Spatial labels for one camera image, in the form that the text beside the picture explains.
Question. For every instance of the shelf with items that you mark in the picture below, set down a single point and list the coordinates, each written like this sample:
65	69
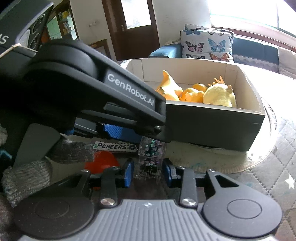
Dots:
61	24

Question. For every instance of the grey cardboard box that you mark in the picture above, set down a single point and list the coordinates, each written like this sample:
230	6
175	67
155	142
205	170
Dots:
204	124

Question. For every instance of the wooden side table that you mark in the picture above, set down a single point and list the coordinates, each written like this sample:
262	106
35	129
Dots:
102	47

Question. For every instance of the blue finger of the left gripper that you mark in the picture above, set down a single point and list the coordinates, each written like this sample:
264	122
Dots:
122	134
160	133

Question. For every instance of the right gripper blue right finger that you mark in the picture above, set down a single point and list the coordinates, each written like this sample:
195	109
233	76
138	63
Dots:
169	172

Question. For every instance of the grey quilted star cover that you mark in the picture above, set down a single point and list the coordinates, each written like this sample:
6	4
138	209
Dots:
274	176

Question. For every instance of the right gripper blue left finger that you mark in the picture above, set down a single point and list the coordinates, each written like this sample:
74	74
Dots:
128	169

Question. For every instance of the yellow plush chick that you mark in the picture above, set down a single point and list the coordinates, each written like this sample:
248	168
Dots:
218	93

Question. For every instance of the grey knitted glove hand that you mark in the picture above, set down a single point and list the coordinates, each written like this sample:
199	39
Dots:
22	181

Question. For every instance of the yellow dinosaur toy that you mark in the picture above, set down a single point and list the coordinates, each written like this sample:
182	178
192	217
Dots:
194	94

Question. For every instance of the dark wooden door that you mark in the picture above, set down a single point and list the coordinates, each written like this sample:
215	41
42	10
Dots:
132	27

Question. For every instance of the purple cheers card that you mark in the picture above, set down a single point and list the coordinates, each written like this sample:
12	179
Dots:
114	147

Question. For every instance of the window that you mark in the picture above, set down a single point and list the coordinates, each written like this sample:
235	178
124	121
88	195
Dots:
286	18

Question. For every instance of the red ball toy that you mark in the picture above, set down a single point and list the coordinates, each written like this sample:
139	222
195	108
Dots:
102	160

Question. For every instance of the orange dinosaur toy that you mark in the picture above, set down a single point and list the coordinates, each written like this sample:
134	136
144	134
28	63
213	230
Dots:
169	88

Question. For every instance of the butterfly print pillow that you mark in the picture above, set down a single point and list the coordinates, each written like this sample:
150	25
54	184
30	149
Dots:
209	44

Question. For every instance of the grey sofa cushion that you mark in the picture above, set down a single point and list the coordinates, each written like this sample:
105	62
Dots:
287	62

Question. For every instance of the clear glitter cube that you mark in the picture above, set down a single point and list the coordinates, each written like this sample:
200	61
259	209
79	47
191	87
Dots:
151	153

